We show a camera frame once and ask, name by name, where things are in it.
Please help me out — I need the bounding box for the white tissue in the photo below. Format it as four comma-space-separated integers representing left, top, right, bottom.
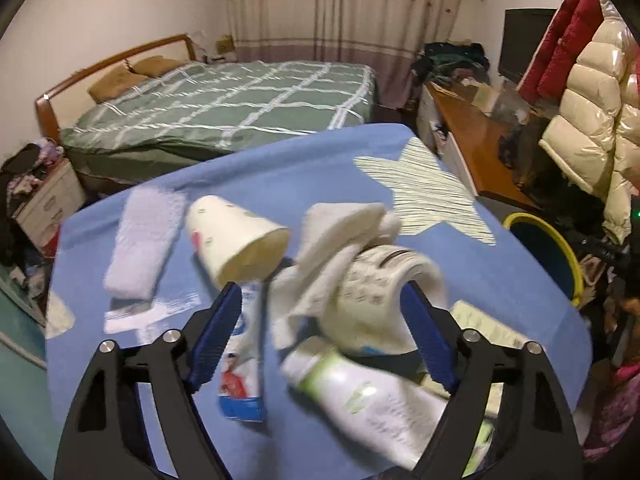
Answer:
270, 202, 403, 352

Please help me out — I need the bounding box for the pink patterned clothing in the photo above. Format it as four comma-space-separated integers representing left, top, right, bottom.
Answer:
584, 350, 640, 463

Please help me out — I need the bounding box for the long wooden desk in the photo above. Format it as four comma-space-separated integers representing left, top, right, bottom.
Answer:
425, 82, 543, 211

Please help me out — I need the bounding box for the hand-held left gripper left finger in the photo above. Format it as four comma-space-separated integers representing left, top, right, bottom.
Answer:
54, 281, 244, 480

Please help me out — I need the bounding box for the white bottle with green label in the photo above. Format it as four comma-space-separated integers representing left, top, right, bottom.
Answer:
280, 335, 493, 472

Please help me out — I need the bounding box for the cream puffer jacket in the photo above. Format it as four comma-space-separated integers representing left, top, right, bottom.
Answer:
539, 0, 640, 246

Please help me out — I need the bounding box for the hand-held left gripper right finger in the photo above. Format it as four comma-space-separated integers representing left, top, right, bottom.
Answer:
398, 280, 585, 480

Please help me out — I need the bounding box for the red jacket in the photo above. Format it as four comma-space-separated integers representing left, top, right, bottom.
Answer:
517, 0, 606, 107

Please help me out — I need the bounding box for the brown pillow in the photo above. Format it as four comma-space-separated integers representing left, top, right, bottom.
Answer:
131, 56, 186, 79
87, 65, 151, 103

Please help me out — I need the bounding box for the white nightstand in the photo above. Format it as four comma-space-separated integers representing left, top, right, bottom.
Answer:
12, 157, 86, 249

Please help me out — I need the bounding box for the blue tablecloth with star print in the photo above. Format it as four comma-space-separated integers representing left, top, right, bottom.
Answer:
44, 122, 593, 480

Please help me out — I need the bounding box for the blue and white packet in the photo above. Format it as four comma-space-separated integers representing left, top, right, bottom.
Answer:
217, 282, 268, 423

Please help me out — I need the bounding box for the wooden headboard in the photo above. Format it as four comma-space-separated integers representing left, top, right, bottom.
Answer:
35, 34, 198, 147

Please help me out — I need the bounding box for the grey printed paper cup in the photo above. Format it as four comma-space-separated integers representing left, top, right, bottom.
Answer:
320, 245, 448, 357

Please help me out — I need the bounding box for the folded pale fluffy towel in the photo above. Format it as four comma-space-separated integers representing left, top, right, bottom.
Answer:
103, 187, 188, 302

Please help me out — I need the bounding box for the dotted white paper cup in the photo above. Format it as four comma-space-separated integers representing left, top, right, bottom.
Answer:
186, 195, 292, 291

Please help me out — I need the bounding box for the dark clothes pile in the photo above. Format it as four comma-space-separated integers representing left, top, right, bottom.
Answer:
411, 41, 491, 97

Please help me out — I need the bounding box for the beige curtain with purple hem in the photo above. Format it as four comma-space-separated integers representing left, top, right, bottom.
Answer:
225, 0, 463, 107

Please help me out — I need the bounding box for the bed with green plaid duvet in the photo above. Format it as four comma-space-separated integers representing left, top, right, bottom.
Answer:
59, 60, 378, 182

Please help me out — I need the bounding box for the pale paper packet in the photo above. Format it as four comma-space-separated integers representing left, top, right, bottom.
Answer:
449, 300, 531, 350

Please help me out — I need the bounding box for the yellow rimmed waste bin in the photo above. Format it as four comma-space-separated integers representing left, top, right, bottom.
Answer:
502, 212, 585, 308

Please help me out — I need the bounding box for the clear plastic wrapper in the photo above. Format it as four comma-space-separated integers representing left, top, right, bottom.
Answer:
103, 294, 203, 346

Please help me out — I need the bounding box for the black television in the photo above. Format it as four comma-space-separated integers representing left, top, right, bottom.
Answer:
498, 8, 558, 83

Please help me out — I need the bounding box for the clothes pile on nightstand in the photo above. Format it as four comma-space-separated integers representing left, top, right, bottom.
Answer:
0, 140, 63, 267

